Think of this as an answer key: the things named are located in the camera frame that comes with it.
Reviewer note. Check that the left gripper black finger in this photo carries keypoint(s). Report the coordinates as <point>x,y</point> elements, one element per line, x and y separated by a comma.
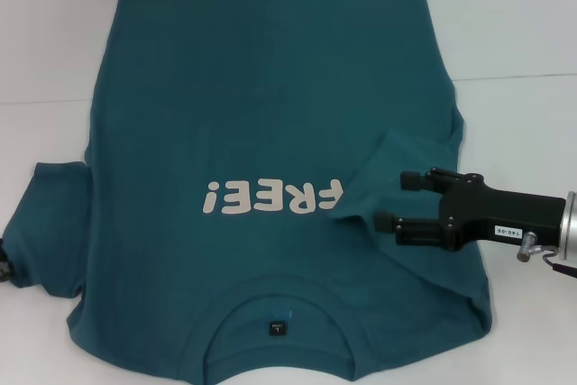
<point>4,268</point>

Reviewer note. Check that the teal FREE print T-shirt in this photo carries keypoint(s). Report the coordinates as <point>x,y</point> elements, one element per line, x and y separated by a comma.
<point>270,87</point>

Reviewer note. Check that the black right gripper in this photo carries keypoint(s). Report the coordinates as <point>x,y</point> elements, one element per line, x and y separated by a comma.
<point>491,214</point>

